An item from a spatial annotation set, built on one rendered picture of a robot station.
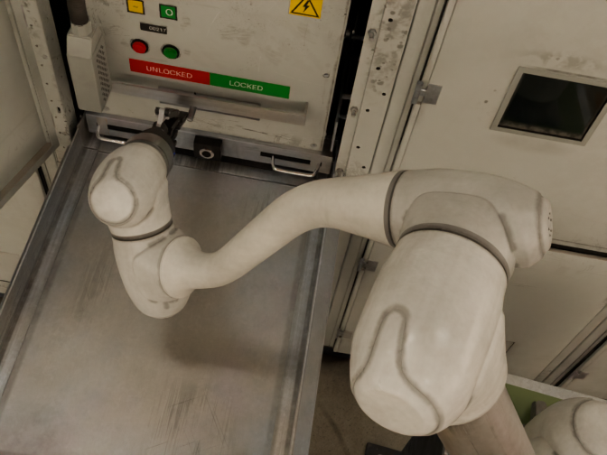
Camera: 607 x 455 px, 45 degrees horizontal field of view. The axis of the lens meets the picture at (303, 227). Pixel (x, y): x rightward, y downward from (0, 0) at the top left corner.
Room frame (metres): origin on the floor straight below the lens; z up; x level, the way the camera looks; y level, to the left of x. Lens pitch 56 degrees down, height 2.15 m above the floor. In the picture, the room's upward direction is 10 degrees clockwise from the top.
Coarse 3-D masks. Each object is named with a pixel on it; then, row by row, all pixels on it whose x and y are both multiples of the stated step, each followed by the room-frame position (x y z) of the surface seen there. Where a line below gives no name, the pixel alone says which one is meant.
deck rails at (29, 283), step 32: (64, 160) 0.88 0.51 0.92; (64, 192) 0.84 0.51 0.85; (64, 224) 0.77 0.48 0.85; (32, 256) 0.66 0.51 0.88; (320, 256) 0.76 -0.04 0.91; (32, 288) 0.61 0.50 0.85; (0, 320) 0.51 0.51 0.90; (0, 352) 0.47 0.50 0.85; (288, 352) 0.58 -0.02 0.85; (0, 384) 0.42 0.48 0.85; (288, 384) 0.51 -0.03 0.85; (288, 416) 0.45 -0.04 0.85; (288, 448) 0.40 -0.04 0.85
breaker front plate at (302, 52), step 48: (96, 0) 1.01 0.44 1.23; (144, 0) 1.02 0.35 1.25; (192, 0) 1.02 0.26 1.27; (240, 0) 1.02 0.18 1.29; (288, 0) 1.02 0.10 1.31; (336, 0) 1.02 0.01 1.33; (192, 48) 1.02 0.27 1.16; (240, 48) 1.02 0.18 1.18; (288, 48) 1.02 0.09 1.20; (336, 48) 1.02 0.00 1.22; (240, 96) 1.02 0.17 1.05; (288, 144) 1.02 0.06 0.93
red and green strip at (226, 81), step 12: (132, 60) 1.01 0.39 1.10; (144, 60) 1.01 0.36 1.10; (144, 72) 1.01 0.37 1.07; (156, 72) 1.02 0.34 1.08; (168, 72) 1.02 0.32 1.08; (180, 72) 1.02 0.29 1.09; (192, 72) 1.02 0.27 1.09; (204, 72) 1.02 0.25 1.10; (216, 84) 1.02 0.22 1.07; (228, 84) 1.02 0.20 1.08; (240, 84) 1.02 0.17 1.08; (252, 84) 1.02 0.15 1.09; (264, 84) 1.02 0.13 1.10; (276, 84) 1.02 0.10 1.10; (276, 96) 1.02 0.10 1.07; (288, 96) 1.02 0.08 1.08
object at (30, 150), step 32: (0, 0) 0.96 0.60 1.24; (0, 32) 0.94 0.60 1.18; (0, 64) 0.92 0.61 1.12; (32, 64) 0.96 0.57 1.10; (0, 96) 0.90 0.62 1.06; (32, 96) 0.97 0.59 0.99; (0, 128) 0.87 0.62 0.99; (32, 128) 0.95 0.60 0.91; (0, 160) 0.85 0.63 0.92; (32, 160) 0.92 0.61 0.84; (0, 192) 0.82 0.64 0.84
